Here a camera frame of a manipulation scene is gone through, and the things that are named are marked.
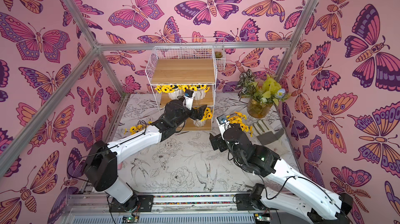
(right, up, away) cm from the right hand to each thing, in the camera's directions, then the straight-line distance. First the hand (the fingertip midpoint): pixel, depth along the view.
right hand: (221, 128), depth 69 cm
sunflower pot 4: (-5, +5, +18) cm, 20 cm away
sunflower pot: (-44, -3, +15) cm, 47 cm away
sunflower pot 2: (-23, +17, +8) cm, 30 cm away
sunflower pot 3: (-10, +17, +8) cm, 21 cm away
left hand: (-9, +13, +11) cm, 19 cm away
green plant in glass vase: (+26, +16, +21) cm, 37 cm away
